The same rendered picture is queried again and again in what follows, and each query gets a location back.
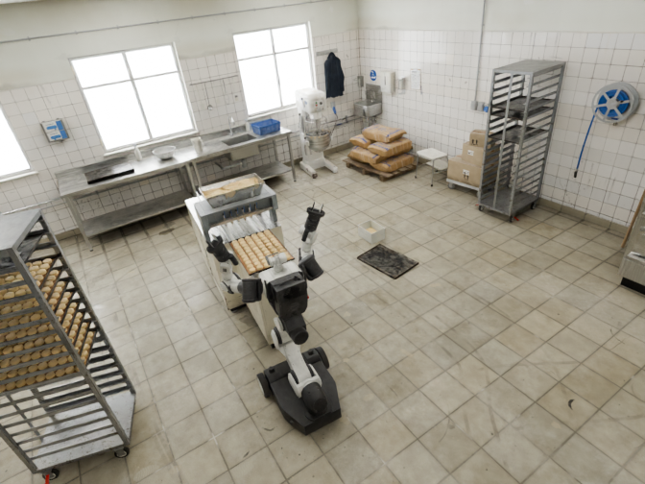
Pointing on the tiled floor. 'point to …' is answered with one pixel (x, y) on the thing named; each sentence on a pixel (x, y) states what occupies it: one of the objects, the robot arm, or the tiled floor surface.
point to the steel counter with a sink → (216, 146)
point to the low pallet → (379, 170)
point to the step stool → (433, 160)
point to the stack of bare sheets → (388, 261)
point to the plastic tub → (371, 231)
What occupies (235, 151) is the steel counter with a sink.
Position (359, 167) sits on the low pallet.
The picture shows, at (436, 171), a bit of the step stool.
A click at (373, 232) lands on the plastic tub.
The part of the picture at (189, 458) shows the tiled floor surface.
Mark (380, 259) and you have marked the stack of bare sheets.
